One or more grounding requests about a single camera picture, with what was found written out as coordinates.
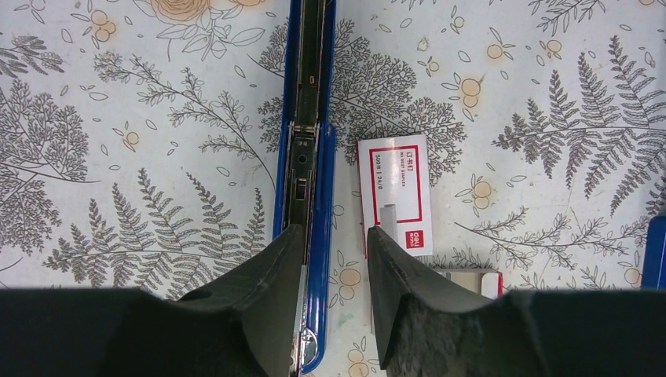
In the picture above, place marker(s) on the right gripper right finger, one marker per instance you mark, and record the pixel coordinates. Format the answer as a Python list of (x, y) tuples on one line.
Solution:
[(426, 325)]

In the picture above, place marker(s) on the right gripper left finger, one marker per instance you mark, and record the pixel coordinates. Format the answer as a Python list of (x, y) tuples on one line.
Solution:
[(242, 323)]

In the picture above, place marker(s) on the staples box tray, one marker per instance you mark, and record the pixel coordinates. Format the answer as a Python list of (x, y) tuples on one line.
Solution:
[(486, 282)]

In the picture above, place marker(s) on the blue stapler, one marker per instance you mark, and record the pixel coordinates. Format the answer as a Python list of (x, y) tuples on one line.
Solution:
[(653, 270), (306, 166)]

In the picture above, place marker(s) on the red white staples box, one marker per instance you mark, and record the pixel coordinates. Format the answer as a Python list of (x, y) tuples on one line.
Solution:
[(394, 172)]

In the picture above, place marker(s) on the floral table mat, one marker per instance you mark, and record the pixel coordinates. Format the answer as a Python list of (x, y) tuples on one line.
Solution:
[(139, 141)]

